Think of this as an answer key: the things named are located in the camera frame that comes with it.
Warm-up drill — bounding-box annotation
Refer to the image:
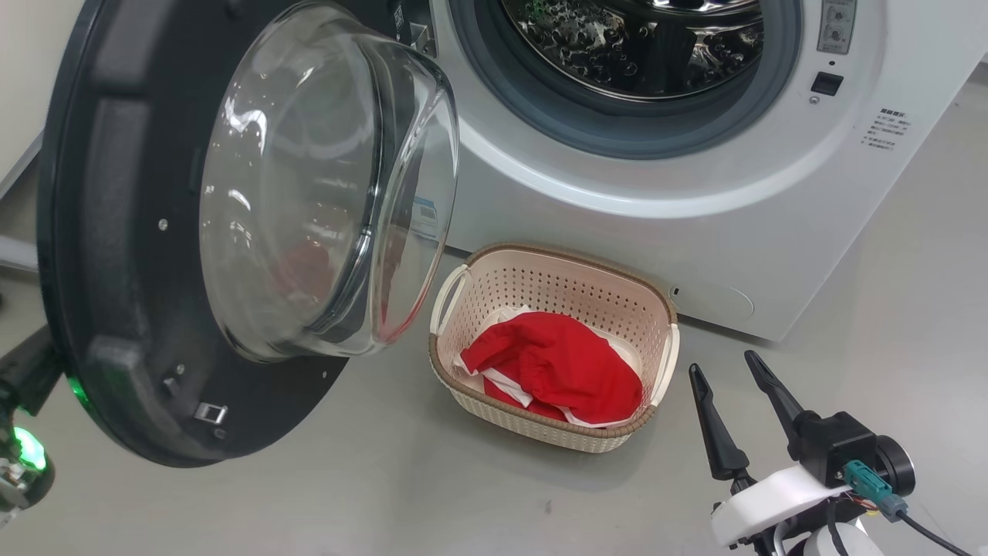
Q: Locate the steel perforated washer drum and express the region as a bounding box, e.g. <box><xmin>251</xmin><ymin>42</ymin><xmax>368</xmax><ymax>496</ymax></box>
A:
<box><xmin>502</xmin><ymin>0</ymin><xmax>765</xmax><ymax>103</ymax></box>

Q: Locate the grey rubber door gasket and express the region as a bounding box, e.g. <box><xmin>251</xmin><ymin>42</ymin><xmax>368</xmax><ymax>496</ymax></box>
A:
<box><xmin>449</xmin><ymin>0</ymin><xmax>804</xmax><ymax>161</ymax></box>

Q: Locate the metal door hinge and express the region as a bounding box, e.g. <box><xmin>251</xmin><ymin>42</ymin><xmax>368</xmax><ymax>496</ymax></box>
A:
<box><xmin>390</xmin><ymin>0</ymin><xmax>438</xmax><ymax>59</ymax></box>

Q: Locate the small printed text label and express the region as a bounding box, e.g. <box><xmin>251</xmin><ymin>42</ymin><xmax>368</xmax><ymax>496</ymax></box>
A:
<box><xmin>862</xmin><ymin>108</ymin><xmax>912</xmax><ymax>151</ymax></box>

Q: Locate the blue energy label sticker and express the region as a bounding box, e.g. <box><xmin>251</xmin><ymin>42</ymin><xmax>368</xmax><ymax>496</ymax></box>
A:
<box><xmin>409</xmin><ymin>197</ymin><xmax>441</xmax><ymax>236</ymax></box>

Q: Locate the white front-load washing machine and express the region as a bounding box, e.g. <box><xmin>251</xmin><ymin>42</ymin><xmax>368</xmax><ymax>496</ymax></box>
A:
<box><xmin>370</xmin><ymin>0</ymin><xmax>988</xmax><ymax>343</ymax></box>

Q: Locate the grey warning label sticker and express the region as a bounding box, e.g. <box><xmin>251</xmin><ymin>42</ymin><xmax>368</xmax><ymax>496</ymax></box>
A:
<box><xmin>817</xmin><ymin>0</ymin><xmax>858</xmax><ymax>55</ymax></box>

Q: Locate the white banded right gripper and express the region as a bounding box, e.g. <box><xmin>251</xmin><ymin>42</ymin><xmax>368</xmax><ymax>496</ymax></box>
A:
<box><xmin>689</xmin><ymin>350</ymin><xmax>850</xmax><ymax>549</ymax></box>

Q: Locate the glass washing machine door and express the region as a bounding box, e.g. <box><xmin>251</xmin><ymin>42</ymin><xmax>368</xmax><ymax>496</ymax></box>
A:
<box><xmin>36</xmin><ymin>0</ymin><xmax>461</xmax><ymax>469</ymax></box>

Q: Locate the cream perforated laundry basket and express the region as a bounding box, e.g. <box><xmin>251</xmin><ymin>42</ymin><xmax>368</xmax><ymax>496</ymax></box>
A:
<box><xmin>428</xmin><ymin>242</ymin><xmax>681</xmax><ymax>454</ymax></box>

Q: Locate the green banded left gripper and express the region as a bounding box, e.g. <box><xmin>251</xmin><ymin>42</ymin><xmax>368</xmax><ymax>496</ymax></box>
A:
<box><xmin>0</xmin><ymin>331</ymin><xmax>63</xmax><ymax>514</ymax></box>

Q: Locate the teal connector with black cable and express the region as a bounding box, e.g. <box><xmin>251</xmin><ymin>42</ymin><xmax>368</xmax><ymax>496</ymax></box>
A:
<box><xmin>843</xmin><ymin>460</ymin><xmax>973</xmax><ymax>556</ymax></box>

